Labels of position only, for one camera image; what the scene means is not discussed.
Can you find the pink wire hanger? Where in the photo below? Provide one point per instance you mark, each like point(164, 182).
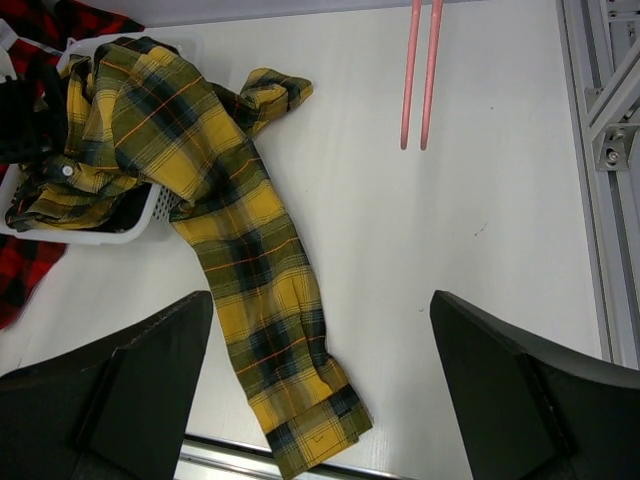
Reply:
point(416, 8)
point(434, 33)

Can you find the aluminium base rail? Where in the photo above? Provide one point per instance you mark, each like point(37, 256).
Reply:
point(202, 458)

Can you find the yellow plaid shirt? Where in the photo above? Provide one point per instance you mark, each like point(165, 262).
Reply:
point(139, 112)

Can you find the white shirt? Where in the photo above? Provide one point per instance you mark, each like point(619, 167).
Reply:
point(7, 39)

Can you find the white plastic basket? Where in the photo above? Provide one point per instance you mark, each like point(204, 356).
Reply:
point(190, 47)

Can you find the right frame post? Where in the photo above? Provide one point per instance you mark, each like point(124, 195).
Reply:
point(600, 46)

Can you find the red black plaid shirt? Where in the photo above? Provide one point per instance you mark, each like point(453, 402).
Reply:
point(33, 37)

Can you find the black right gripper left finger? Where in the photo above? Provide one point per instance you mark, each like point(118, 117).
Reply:
point(116, 408)

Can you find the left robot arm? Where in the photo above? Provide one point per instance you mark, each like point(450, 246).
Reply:
point(33, 115)

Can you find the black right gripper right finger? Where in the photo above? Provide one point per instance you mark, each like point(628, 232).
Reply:
point(529, 408)

